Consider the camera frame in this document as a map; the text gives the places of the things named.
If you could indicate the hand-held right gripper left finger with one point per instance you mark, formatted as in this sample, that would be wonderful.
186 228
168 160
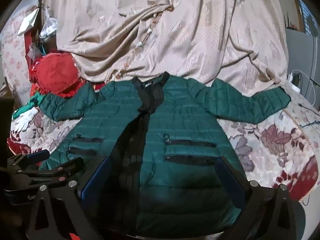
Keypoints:
96 180

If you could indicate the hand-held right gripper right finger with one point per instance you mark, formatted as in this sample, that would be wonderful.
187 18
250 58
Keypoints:
231 180

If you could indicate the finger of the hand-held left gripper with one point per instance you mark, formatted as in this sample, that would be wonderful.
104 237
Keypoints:
66 163
37 154

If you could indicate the green puffer jacket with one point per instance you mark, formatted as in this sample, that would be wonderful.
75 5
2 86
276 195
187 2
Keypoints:
175 130

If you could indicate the white glove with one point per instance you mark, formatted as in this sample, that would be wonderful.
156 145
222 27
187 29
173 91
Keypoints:
23 122

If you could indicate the green cloth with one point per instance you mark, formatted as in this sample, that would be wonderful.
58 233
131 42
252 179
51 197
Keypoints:
27 103

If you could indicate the floral plush blanket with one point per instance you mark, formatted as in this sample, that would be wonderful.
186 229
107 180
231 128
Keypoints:
270 142

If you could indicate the red ruffled cushion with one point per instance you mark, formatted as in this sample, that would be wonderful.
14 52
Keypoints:
55 72

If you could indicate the pink floral fabric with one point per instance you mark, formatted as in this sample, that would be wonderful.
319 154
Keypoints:
12 55

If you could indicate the white power strip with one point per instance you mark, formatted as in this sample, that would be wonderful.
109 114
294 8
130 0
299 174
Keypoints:
294 80

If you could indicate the silver plastic bag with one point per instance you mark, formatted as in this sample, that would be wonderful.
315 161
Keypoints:
48 31

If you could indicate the white paper sheet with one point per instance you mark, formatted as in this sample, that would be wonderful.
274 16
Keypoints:
28 21

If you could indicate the grey cabinet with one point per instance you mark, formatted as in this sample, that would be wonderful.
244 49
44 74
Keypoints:
301 52

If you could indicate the cream bed sheet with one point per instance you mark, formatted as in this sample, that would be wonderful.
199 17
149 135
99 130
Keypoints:
175 30

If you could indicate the window with grille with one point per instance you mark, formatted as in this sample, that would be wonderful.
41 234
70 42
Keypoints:
308 17

